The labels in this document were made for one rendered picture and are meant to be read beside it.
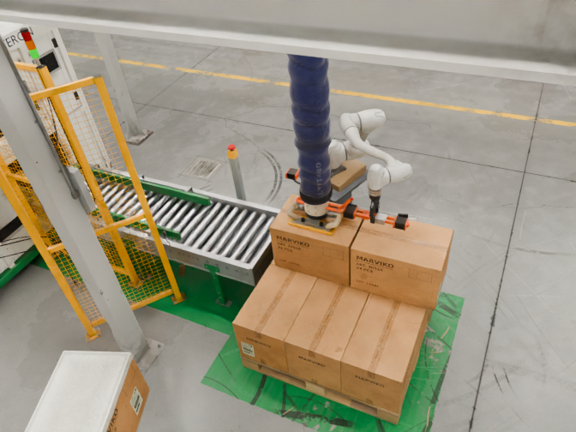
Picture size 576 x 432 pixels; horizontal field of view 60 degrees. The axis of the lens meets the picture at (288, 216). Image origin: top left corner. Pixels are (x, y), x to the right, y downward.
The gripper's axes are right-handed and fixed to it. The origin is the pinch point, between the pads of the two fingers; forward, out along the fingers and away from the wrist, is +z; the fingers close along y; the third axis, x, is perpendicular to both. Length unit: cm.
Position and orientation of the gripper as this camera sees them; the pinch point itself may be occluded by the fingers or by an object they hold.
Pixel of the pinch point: (374, 216)
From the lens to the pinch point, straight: 342.4
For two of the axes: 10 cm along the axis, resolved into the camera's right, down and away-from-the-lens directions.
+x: 9.0, 2.3, -3.7
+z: 0.9, 7.4, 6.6
